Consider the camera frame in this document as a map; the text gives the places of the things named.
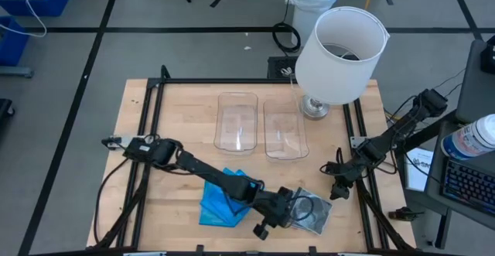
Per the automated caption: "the white wipes canister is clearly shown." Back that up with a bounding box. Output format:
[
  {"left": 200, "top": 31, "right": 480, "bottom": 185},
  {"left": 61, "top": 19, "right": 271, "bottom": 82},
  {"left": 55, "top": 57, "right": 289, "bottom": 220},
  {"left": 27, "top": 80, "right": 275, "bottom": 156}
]
[{"left": 440, "top": 113, "right": 495, "bottom": 161}]

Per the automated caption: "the white shade table lamp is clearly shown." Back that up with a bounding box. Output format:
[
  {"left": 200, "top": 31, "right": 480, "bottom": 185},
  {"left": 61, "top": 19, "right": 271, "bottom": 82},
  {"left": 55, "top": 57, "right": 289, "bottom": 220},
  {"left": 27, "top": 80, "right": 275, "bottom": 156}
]
[{"left": 294, "top": 5, "right": 391, "bottom": 121}]

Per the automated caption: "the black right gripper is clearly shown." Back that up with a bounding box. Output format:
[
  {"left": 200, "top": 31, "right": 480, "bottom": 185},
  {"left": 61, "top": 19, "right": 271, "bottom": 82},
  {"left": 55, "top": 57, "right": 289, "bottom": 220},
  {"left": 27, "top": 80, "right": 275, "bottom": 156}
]
[{"left": 319, "top": 157, "right": 367, "bottom": 202}]

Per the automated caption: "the black coiled cable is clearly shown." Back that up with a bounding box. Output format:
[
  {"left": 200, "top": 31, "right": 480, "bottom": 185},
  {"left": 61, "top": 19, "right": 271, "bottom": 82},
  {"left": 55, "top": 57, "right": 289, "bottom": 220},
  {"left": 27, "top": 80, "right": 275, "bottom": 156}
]
[{"left": 271, "top": 22, "right": 302, "bottom": 54}]

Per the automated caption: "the clear plastic bin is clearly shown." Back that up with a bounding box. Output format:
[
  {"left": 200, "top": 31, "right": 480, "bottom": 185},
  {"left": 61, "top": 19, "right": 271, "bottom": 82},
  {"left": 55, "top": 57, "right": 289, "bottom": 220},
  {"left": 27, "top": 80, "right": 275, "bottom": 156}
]
[
  {"left": 213, "top": 90, "right": 259, "bottom": 156},
  {"left": 262, "top": 99, "right": 310, "bottom": 162}
]

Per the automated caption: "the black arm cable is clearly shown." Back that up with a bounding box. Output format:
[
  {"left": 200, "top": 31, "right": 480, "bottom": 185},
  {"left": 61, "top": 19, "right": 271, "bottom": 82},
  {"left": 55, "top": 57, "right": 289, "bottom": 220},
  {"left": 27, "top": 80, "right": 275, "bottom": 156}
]
[{"left": 94, "top": 157, "right": 131, "bottom": 245}]

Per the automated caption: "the black keyboard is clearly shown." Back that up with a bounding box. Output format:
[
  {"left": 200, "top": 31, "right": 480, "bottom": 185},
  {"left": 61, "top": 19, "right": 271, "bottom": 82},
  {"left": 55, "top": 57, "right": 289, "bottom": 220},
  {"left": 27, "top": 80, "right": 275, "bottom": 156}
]
[{"left": 440, "top": 159, "right": 495, "bottom": 217}]

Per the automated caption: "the grey desk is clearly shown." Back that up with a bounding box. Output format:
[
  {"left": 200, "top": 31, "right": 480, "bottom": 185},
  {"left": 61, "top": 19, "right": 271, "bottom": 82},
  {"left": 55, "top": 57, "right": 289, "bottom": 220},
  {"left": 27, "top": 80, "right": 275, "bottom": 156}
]
[{"left": 423, "top": 39, "right": 495, "bottom": 230}]

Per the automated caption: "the white paper manual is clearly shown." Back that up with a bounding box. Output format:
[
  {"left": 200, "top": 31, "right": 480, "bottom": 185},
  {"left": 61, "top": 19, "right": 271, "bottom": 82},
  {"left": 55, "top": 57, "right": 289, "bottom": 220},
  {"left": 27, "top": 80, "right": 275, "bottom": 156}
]
[{"left": 404, "top": 147, "right": 435, "bottom": 192}]

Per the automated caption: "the black floor power box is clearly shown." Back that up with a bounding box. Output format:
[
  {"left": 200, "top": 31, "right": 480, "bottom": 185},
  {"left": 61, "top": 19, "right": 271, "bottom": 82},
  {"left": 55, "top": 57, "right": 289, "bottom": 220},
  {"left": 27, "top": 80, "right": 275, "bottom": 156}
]
[{"left": 267, "top": 56, "right": 299, "bottom": 80}]

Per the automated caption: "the white trash bin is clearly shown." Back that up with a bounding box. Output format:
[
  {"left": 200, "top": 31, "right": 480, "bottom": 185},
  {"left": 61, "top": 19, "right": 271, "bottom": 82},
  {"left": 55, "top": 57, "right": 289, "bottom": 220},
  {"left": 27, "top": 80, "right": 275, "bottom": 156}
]
[{"left": 288, "top": 0, "right": 344, "bottom": 48}]

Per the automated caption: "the black aluminium table frame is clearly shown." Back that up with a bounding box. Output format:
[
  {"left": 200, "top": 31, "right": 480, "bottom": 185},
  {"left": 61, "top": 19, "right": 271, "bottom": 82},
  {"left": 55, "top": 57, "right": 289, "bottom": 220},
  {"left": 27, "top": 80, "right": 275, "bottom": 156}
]
[{"left": 87, "top": 65, "right": 418, "bottom": 256}]

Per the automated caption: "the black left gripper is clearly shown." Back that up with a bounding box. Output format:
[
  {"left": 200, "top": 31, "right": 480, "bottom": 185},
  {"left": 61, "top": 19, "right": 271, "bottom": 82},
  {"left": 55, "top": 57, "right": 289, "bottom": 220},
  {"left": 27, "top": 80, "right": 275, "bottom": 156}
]
[{"left": 252, "top": 186, "right": 299, "bottom": 242}]

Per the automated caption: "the white cable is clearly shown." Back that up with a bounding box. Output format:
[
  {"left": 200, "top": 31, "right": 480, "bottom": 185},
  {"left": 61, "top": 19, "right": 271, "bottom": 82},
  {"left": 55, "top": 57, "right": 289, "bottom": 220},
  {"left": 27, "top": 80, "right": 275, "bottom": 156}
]
[{"left": 0, "top": 0, "right": 47, "bottom": 39}]

